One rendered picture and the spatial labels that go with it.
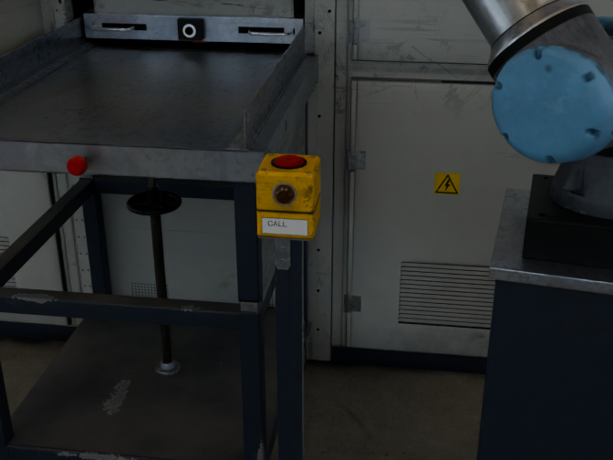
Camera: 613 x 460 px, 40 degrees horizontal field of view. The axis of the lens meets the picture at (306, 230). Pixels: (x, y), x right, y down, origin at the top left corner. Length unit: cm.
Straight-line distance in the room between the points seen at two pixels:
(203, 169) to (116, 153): 15
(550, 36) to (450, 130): 95
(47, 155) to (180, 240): 83
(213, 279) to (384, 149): 60
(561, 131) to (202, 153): 60
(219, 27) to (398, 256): 72
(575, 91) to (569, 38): 8
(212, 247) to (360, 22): 71
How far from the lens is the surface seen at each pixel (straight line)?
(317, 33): 201
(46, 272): 242
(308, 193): 113
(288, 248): 120
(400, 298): 221
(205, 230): 222
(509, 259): 126
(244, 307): 153
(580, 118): 107
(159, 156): 142
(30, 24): 214
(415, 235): 213
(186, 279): 230
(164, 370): 203
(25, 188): 233
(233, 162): 139
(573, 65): 106
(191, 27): 207
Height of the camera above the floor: 130
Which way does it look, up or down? 25 degrees down
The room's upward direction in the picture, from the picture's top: straight up
